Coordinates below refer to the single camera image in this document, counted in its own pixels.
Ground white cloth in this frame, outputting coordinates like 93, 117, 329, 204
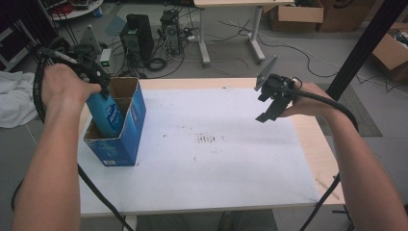
0, 70, 39, 129

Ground round white table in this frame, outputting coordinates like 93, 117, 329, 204
49, 0, 104, 21

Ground black metal stand post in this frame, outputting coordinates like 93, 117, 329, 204
325, 0, 408, 102

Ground grey floor mat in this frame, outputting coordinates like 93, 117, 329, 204
316, 84, 383, 139

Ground black computer tower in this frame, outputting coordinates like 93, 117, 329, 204
160, 9, 181, 56

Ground black tripod base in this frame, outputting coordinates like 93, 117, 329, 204
331, 205, 355, 231

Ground open brown cardboard box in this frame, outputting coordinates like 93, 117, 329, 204
371, 22, 408, 83

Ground person's left hand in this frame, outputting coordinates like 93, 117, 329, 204
40, 63, 102, 122

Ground blue cardboard box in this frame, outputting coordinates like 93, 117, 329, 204
83, 76, 147, 167

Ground black floor cable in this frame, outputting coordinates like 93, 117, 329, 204
220, 18, 333, 79

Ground small brown cardboard box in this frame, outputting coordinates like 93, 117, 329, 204
268, 0, 325, 33

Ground coiled black cable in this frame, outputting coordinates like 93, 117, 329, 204
146, 57, 167, 72

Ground white-legged wooden desk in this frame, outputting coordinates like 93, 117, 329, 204
192, 0, 295, 65

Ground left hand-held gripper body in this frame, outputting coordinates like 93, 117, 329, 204
68, 24, 112, 86

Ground person's grey trousers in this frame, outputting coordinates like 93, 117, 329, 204
136, 210, 278, 231

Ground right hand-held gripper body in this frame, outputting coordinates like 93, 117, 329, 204
254, 55, 297, 105

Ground dark metal rack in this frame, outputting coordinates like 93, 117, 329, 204
0, 0, 65, 73

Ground white board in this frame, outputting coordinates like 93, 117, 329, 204
78, 88, 321, 217

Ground large brown cardboard box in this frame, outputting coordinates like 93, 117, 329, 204
316, 0, 376, 33

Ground blue bottle with white cap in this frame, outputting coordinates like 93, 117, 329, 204
86, 90, 126, 140

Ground thin wooden stick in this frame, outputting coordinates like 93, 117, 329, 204
316, 177, 341, 200

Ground person's right hand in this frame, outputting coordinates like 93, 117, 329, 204
279, 81, 339, 122

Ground white box with green light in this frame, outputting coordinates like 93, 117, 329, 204
99, 47, 113, 73

